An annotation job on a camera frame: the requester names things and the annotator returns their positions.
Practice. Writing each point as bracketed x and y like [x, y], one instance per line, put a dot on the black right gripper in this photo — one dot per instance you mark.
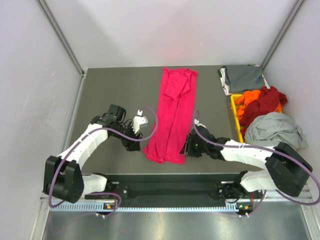
[187, 149]

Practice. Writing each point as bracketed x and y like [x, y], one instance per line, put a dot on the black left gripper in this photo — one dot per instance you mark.
[131, 146]

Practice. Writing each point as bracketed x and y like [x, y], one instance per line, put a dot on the pink t shirt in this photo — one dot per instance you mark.
[175, 107]

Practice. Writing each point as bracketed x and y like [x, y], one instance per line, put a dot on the light grey t shirt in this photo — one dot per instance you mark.
[274, 128]

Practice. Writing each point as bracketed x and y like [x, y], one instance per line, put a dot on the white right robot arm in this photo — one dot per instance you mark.
[281, 168]

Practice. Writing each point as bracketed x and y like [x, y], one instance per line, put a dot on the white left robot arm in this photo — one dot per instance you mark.
[63, 178]

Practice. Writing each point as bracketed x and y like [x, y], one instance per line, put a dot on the yellow plastic bin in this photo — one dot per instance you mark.
[233, 107]

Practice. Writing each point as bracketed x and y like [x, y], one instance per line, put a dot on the orange t shirt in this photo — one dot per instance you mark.
[244, 100]

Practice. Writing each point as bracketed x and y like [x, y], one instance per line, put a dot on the folded dark grey t shirt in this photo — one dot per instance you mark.
[244, 77]

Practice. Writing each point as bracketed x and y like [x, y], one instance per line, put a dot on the dark red t shirt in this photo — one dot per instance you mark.
[269, 100]

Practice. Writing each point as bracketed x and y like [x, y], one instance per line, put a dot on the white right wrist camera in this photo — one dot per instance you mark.
[198, 124]

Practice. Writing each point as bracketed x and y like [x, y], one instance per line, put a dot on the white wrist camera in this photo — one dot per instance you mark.
[139, 121]
[198, 124]

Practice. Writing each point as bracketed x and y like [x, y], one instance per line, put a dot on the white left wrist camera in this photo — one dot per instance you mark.
[139, 121]

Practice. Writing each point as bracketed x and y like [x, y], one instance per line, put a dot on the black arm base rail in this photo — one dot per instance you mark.
[170, 190]

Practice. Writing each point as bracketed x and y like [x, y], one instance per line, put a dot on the slotted grey cable duct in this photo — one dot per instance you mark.
[105, 206]

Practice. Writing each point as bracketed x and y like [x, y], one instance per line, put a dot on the aluminium frame rail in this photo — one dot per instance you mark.
[270, 195]

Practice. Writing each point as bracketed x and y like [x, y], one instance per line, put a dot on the left aluminium corner post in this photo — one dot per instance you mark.
[60, 35]

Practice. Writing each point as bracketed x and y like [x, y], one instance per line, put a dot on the aluminium corner post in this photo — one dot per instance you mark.
[297, 6]
[60, 35]

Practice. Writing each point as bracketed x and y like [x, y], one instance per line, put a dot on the right aluminium corner post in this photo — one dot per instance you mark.
[297, 6]

